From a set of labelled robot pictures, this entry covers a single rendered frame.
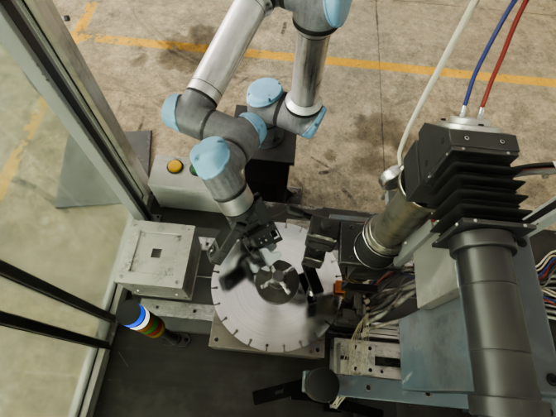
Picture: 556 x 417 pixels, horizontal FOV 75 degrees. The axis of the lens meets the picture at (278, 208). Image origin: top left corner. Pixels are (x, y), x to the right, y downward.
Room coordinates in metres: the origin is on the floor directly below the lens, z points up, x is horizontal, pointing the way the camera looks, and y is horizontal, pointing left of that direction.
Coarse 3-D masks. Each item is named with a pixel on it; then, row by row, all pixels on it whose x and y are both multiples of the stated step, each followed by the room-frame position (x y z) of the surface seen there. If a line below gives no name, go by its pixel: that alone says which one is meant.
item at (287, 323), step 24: (240, 240) 0.34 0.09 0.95; (288, 240) 0.35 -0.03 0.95; (240, 264) 0.28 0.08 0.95; (336, 264) 0.30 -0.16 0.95; (240, 288) 0.22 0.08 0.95; (240, 312) 0.16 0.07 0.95; (264, 312) 0.16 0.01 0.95; (288, 312) 0.17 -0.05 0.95; (312, 312) 0.17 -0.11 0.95; (336, 312) 0.18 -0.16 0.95; (240, 336) 0.10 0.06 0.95; (264, 336) 0.11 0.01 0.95; (288, 336) 0.11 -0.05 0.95; (312, 336) 0.12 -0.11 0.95
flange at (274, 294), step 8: (272, 264) 0.28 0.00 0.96; (280, 264) 0.28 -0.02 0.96; (288, 264) 0.28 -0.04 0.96; (264, 272) 0.26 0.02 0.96; (272, 272) 0.26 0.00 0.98; (296, 272) 0.27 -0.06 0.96; (256, 280) 0.24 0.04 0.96; (264, 280) 0.24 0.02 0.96; (288, 280) 0.24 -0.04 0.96; (296, 280) 0.24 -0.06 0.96; (256, 288) 0.22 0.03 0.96; (264, 288) 0.22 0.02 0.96; (272, 288) 0.22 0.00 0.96; (280, 288) 0.22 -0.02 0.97; (288, 288) 0.22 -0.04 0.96; (296, 288) 0.23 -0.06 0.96; (264, 296) 0.20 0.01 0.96; (272, 296) 0.20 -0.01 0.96; (280, 296) 0.20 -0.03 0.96; (288, 296) 0.20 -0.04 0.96
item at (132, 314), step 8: (120, 304) 0.11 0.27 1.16; (128, 304) 0.12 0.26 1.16; (136, 304) 0.12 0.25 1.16; (120, 312) 0.10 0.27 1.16; (128, 312) 0.10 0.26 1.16; (136, 312) 0.10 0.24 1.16; (144, 312) 0.11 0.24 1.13; (120, 320) 0.09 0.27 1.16; (128, 320) 0.09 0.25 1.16; (136, 320) 0.09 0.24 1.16
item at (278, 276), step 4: (272, 268) 0.26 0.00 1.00; (288, 268) 0.26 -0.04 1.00; (292, 268) 0.26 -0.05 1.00; (276, 272) 0.25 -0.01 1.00; (280, 272) 0.25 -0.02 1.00; (284, 272) 0.25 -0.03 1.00; (288, 272) 0.25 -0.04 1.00; (272, 276) 0.24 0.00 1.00; (276, 276) 0.24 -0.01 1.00; (280, 276) 0.24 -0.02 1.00; (284, 276) 0.24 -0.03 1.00; (268, 280) 0.23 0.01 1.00; (272, 280) 0.23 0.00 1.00; (276, 280) 0.23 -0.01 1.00; (280, 280) 0.23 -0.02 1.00; (264, 284) 0.22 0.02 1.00; (268, 284) 0.22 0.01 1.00; (276, 284) 0.23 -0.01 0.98; (280, 284) 0.22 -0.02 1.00; (284, 284) 0.22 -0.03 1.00; (284, 288) 0.21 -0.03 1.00; (288, 292) 0.20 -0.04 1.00
